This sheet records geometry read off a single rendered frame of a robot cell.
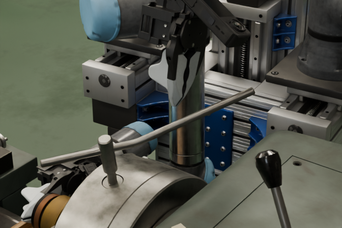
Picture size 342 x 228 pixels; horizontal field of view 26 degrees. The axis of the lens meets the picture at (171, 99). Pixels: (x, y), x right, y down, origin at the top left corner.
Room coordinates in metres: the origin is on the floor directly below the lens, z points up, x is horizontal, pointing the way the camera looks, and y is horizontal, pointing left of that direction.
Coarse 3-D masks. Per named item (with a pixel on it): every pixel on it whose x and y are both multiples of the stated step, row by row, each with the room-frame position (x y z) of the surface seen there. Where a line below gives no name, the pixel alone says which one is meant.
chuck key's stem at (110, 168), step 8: (104, 136) 0.96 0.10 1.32; (104, 144) 0.94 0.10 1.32; (112, 144) 0.95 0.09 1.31; (104, 152) 0.94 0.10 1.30; (112, 152) 0.95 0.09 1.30; (104, 160) 0.95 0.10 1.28; (112, 160) 0.95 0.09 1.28; (104, 168) 0.95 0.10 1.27; (112, 168) 0.95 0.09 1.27; (112, 176) 0.96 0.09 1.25; (112, 184) 0.96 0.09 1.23
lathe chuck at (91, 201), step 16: (128, 160) 1.03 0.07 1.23; (144, 160) 1.04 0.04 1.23; (96, 176) 0.98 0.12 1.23; (128, 176) 0.97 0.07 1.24; (144, 176) 0.97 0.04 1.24; (80, 192) 0.95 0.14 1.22; (96, 192) 0.95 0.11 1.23; (112, 192) 0.94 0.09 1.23; (128, 192) 0.94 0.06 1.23; (64, 208) 0.93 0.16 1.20; (80, 208) 0.93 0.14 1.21; (96, 208) 0.92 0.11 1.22; (112, 208) 0.91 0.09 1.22; (64, 224) 0.91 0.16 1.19; (80, 224) 0.90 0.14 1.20; (96, 224) 0.89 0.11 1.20
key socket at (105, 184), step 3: (117, 177) 0.97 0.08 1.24; (120, 177) 0.97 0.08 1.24; (105, 180) 0.97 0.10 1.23; (117, 180) 0.97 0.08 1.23; (120, 180) 0.97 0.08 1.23; (102, 183) 0.96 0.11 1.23; (105, 183) 0.96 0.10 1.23; (120, 183) 0.96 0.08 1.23; (105, 186) 0.96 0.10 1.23; (108, 186) 0.95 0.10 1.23; (111, 186) 0.95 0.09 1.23; (114, 186) 0.95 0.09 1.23; (117, 186) 0.95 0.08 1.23
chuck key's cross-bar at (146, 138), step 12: (240, 96) 0.99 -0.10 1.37; (204, 108) 0.98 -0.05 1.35; (216, 108) 0.98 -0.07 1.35; (180, 120) 0.97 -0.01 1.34; (192, 120) 0.97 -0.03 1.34; (156, 132) 0.97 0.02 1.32; (168, 132) 0.97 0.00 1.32; (120, 144) 0.96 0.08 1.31; (132, 144) 0.96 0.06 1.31; (60, 156) 0.94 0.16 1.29; (72, 156) 0.94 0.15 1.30; (84, 156) 0.94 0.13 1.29
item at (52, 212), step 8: (40, 200) 1.09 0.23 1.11; (48, 200) 1.08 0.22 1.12; (56, 200) 1.07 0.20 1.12; (64, 200) 1.07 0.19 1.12; (40, 208) 1.07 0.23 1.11; (48, 208) 1.06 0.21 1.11; (56, 208) 1.06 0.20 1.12; (32, 216) 1.07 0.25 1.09; (40, 216) 1.06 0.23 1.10; (48, 216) 1.05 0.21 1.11; (56, 216) 1.04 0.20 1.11; (32, 224) 1.07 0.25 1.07; (40, 224) 1.05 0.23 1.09; (48, 224) 1.04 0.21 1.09
